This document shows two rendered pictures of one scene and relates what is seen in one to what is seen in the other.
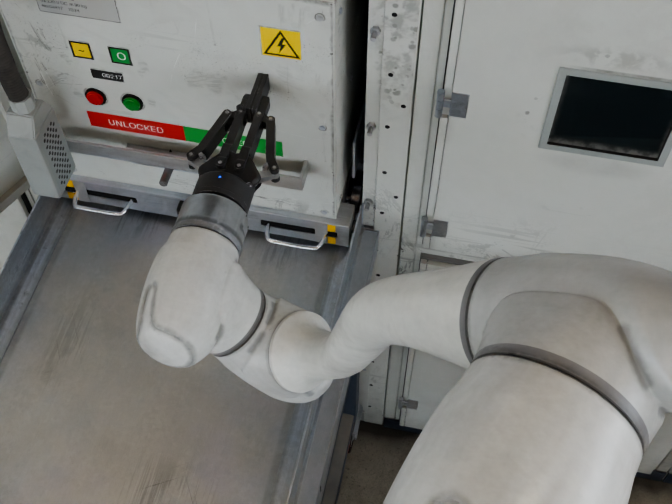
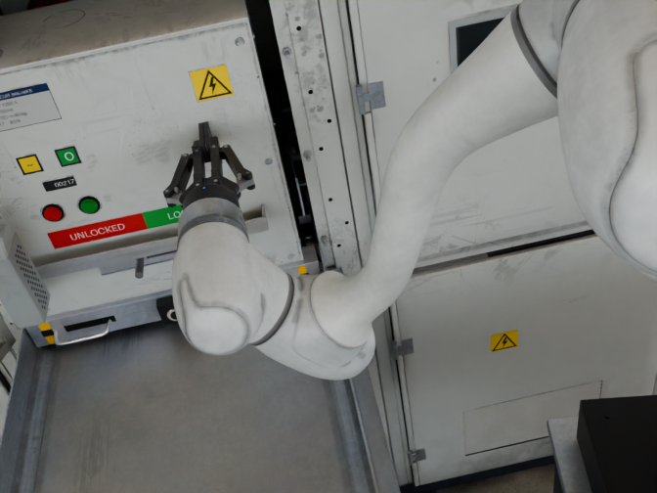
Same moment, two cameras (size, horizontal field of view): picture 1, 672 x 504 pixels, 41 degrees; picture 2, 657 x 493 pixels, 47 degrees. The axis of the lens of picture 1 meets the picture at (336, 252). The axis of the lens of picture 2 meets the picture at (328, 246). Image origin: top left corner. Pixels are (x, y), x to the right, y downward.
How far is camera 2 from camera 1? 40 cm
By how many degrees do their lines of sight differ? 18
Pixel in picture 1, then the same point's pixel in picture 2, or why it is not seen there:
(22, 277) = (26, 425)
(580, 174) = not seen: hidden behind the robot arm
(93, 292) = (102, 411)
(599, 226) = (524, 174)
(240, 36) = (174, 90)
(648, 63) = not seen: outside the picture
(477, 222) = not seen: hidden behind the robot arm
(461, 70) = (370, 58)
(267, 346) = (309, 307)
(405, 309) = (457, 95)
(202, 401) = (249, 457)
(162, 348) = (215, 327)
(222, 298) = (253, 268)
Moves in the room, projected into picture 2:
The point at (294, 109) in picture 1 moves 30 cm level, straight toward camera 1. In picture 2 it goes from (239, 151) to (316, 253)
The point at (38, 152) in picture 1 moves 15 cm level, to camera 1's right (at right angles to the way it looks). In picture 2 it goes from (14, 273) to (109, 240)
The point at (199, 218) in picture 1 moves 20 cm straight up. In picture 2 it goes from (201, 217) to (153, 72)
